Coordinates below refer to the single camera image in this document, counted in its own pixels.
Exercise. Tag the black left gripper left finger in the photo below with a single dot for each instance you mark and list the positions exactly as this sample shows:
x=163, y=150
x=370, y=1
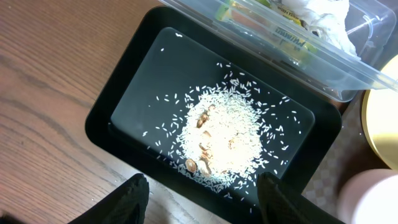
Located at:
x=125, y=205

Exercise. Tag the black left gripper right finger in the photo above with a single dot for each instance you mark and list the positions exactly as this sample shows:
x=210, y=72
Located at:
x=279, y=204

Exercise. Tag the pile of rice leftovers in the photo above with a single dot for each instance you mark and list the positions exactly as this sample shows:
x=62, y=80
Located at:
x=211, y=120

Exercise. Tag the white bowl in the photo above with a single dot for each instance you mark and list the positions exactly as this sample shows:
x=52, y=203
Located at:
x=369, y=197

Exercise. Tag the yellow plate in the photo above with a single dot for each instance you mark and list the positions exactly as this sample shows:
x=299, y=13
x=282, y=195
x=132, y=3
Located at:
x=379, y=121

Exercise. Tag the green snack wrapper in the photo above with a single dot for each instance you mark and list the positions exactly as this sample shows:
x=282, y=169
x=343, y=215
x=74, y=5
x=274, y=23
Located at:
x=255, y=24

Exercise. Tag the white tissue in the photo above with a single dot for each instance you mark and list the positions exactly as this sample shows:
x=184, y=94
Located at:
x=327, y=19

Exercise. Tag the black food waste tray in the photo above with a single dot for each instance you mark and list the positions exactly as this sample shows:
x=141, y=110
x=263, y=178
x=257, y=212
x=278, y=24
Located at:
x=112, y=122

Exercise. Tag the clear plastic waste bin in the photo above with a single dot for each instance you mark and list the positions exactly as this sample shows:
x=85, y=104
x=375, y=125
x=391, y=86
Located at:
x=330, y=71

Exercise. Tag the brown serving tray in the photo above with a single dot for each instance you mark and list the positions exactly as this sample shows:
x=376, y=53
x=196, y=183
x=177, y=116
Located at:
x=349, y=155

